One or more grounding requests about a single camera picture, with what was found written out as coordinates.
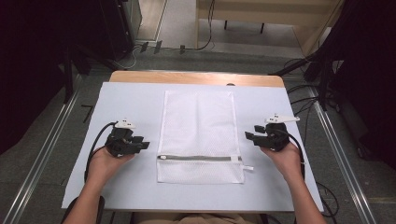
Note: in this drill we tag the metal floor rail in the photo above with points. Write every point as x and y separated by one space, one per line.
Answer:
40 149
342 155

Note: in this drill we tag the white table mat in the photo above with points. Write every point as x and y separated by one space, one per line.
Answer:
130 102

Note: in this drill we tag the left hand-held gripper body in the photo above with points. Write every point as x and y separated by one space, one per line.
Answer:
120 143

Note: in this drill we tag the black metal stand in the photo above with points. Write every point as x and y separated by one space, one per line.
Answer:
320 77
68 74

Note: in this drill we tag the light wooden bench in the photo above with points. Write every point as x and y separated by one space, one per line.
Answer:
264 11

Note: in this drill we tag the person's left hand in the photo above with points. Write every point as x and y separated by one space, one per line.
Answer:
101 166

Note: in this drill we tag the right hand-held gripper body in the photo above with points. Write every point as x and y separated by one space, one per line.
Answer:
275 138

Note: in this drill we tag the person's right hand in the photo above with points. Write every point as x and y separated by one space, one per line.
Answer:
288 161

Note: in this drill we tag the white mesh laundry bag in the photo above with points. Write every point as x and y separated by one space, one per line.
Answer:
199 124

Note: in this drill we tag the black cabinet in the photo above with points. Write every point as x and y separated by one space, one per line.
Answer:
120 28

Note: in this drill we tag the dark curtain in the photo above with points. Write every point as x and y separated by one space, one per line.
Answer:
28 62
370 68

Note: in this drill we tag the person's tan trousers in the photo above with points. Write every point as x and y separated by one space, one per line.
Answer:
199 219

